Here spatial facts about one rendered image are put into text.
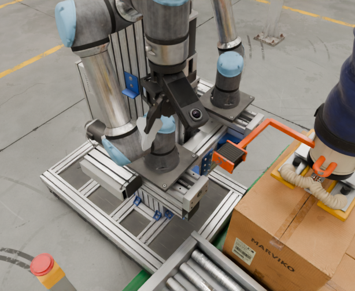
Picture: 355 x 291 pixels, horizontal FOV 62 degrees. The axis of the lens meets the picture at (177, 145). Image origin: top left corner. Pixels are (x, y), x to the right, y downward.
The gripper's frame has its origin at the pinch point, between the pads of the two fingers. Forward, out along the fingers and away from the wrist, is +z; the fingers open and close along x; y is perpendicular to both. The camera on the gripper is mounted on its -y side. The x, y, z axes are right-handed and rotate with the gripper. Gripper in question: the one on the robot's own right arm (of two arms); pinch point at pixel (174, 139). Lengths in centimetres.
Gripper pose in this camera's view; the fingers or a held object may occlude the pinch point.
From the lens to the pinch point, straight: 67.4
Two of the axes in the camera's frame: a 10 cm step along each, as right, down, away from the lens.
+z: 0.0, 6.8, 7.4
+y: -5.6, -6.1, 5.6
